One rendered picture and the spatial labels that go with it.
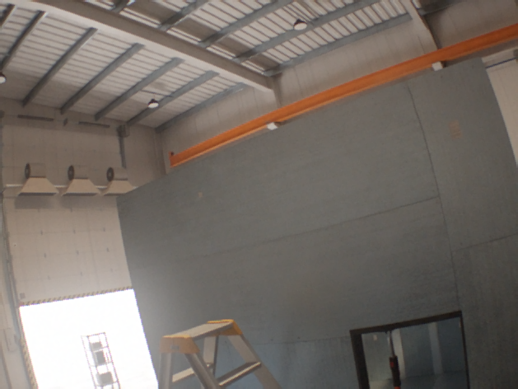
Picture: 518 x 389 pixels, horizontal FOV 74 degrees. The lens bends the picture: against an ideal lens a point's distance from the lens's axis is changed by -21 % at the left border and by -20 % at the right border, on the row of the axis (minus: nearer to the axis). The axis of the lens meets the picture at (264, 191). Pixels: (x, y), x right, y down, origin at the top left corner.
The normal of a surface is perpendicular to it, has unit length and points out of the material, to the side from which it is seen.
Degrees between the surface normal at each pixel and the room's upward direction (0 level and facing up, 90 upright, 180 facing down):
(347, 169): 90
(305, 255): 90
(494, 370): 90
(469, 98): 90
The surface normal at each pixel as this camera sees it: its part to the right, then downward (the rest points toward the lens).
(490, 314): -0.56, 0.00
